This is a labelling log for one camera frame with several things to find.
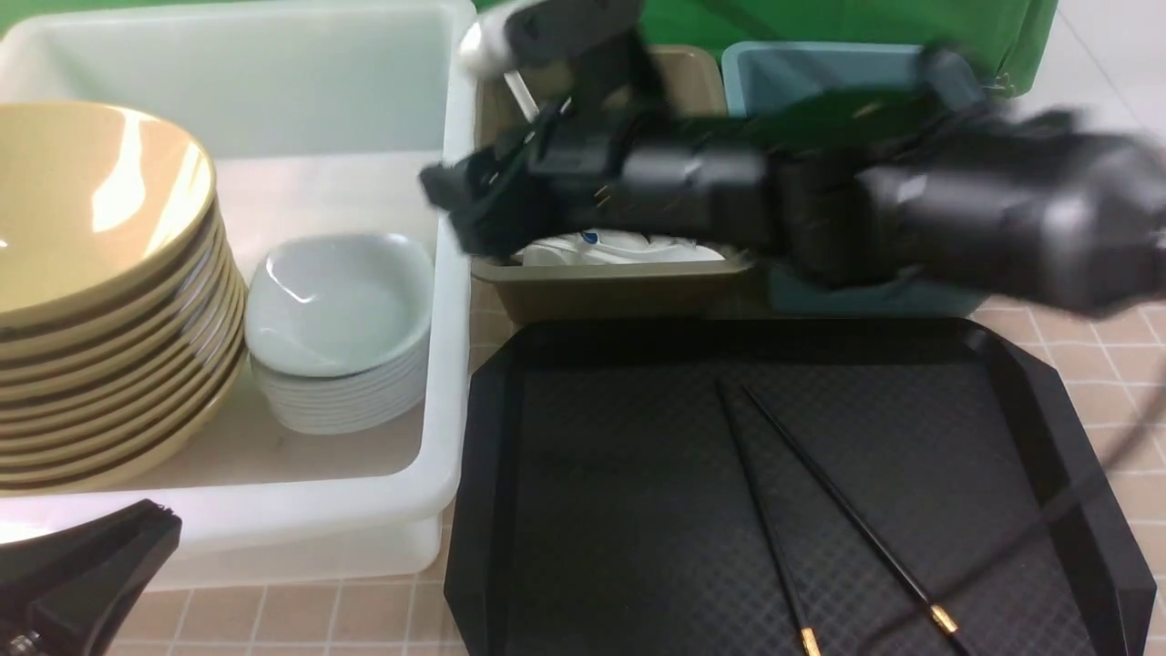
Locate brown plastic spoon bin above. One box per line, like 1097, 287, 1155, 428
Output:
470, 45, 754, 324

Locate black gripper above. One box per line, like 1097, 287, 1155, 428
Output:
419, 100, 639, 261

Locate black plastic serving tray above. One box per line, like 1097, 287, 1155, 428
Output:
445, 319, 1157, 655

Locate yellow noodle bowl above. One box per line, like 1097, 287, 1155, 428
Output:
1, 101, 216, 332

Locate black clamp mount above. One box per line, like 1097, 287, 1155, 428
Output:
1, 499, 182, 655

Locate white plastic tub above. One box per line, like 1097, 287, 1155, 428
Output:
3, 1, 477, 588

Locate stack of yellow noodle bowls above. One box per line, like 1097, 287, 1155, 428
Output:
3, 211, 247, 496

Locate white ceramic soup spoons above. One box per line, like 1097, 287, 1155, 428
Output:
514, 230, 724, 267

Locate stack of pale green dishes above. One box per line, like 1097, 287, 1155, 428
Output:
251, 341, 429, 436

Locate green cloth backdrop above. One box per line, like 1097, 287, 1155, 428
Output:
0, 0, 1059, 99

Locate blue plastic chopstick bin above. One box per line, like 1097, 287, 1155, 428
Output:
721, 41, 986, 317

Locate black chopstick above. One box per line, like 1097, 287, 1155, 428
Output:
742, 385, 978, 655
714, 379, 821, 655

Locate top pale green dish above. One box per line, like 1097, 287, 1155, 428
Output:
244, 232, 435, 378

